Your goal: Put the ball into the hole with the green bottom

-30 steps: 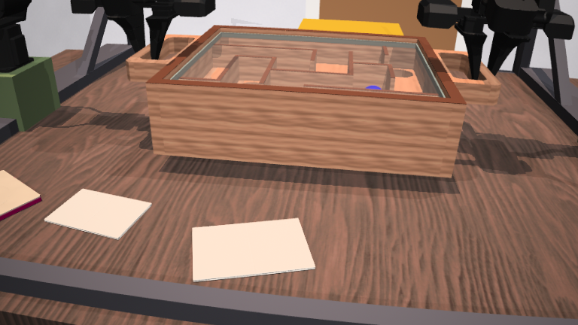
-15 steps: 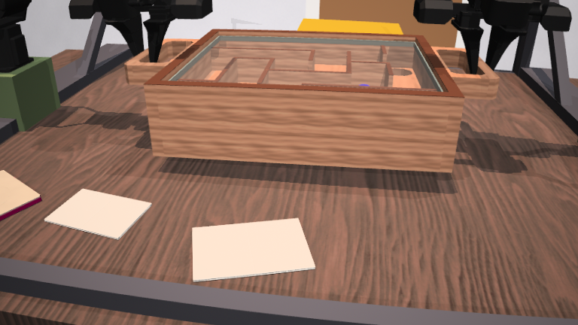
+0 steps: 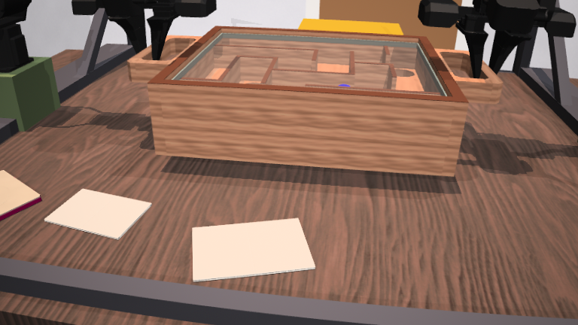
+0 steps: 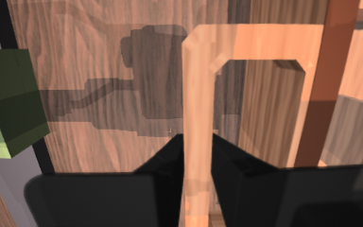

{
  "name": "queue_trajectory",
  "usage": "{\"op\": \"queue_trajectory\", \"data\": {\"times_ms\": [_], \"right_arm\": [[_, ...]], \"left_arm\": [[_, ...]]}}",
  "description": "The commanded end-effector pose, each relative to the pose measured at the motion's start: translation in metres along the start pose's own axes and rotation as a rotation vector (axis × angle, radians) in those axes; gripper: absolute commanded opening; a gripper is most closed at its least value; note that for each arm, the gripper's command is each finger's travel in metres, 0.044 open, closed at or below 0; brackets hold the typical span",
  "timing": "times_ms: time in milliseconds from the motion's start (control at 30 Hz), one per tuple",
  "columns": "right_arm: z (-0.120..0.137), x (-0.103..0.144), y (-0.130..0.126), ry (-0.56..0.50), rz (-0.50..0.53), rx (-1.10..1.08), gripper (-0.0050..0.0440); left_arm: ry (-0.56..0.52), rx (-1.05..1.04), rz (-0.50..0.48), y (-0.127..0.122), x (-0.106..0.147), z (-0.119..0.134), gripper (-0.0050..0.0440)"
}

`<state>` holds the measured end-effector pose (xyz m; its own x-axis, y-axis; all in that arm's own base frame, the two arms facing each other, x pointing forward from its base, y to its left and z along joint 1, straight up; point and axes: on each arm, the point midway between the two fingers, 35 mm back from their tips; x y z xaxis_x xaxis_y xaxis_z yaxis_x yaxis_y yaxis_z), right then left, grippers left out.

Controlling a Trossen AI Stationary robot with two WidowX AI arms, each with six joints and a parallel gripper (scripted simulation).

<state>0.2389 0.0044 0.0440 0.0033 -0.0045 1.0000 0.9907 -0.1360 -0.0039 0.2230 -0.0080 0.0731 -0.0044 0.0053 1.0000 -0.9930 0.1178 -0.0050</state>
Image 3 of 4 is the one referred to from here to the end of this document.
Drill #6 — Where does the cream flat square panel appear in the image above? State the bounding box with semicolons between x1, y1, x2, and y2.
44;189;152;240

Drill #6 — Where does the tan square board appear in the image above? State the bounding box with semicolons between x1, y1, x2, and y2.
0;170;41;220

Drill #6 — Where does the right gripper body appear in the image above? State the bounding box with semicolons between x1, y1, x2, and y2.
71;0;217;17

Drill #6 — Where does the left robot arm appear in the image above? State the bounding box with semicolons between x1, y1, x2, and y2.
477;0;556;33

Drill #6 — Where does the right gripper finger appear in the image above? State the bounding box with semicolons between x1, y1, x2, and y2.
147;14;180;60
108;11;147;54

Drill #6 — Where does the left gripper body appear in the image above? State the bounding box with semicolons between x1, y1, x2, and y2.
418;0;576;38

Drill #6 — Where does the wooden maze board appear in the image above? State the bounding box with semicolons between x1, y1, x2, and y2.
127;26;503;177

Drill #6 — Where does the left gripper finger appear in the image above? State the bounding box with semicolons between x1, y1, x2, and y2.
488;30;532;74
455;23;488;78

